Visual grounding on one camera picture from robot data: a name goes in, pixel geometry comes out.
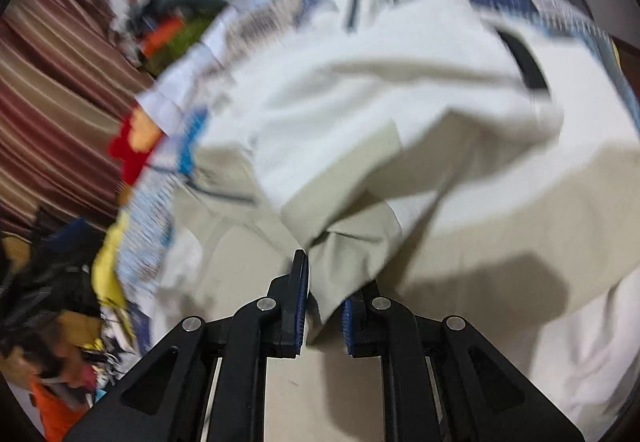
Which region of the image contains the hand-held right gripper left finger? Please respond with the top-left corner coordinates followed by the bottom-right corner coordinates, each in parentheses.
top-left (64, 249), bottom-right (311, 442)

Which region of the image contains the beige jacket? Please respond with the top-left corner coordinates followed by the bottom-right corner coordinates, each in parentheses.
top-left (150, 0), bottom-right (640, 442)

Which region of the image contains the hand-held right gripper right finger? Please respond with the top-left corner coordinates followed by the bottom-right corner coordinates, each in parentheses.
top-left (341, 281), bottom-right (587, 442)

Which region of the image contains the blue printed blanket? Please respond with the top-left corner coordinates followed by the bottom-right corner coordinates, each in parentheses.
top-left (107, 0), bottom-right (640, 338)

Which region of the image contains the red and yellow cloth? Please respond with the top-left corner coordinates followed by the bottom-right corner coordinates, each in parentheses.
top-left (107, 104), bottom-right (163, 185)

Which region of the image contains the dark clutter pile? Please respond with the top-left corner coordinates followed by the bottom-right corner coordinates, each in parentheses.
top-left (0, 207), bottom-right (136, 403)

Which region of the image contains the maroon striped curtain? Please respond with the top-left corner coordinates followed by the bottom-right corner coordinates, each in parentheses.
top-left (0, 0), bottom-right (156, 233)

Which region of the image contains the dark clothes heap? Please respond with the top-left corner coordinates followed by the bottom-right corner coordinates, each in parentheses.
top-left (107, 0), bottom-right (231, 75)

